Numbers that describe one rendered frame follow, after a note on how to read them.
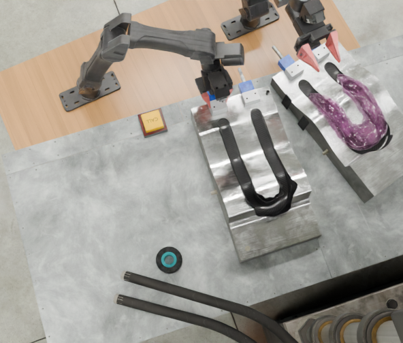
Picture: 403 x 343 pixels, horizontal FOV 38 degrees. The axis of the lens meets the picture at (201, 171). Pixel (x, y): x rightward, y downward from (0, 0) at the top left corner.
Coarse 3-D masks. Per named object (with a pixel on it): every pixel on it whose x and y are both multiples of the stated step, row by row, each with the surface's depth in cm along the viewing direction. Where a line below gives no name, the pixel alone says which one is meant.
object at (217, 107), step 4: (208, 92) 185; (212, 96) 185; (212, 100) 185; (212, 104) 183; (216, 104) 183; (220, 104) 183; (224, 104) 183; (212, 108) 183; (216, 108) 183; (220, 108) 183; (224, 108) 183; (212, 112) 183; (216, 112) 184; (220, 112) 186; (224, 112) 187
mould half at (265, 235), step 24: (240, 96) 188; (264, 96) 188; (192, 120) 194; (216, 120) 186; (240, 120) 186; (216, 144) 184; (240, 144) 185; (288, 144) 185; (216, 168) 182; (264, 168) 180; (288, 168) 179; (240, 192) 176; (264, 192) 175; (240, 216) 177; (264, 216) 181; (288, 216) 181; (312, 216) 181; (240, 240) 179; (264, 240) 179; (288, 240) 179
